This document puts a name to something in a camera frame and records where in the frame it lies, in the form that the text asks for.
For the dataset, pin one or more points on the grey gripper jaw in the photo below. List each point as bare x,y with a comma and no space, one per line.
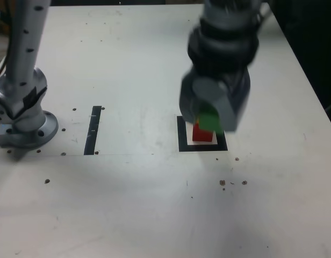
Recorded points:
232,107
187,102

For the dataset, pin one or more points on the green cube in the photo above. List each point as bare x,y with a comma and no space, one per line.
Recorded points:
208,122

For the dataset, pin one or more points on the red cube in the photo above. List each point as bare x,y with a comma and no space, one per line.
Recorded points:
200,135

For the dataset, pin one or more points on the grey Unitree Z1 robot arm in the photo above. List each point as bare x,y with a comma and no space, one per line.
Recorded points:
23,53

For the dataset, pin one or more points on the black tape square outline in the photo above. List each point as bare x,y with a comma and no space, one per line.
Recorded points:
181,139

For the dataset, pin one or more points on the black tape strip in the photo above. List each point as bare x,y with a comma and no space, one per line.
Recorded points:
92,129

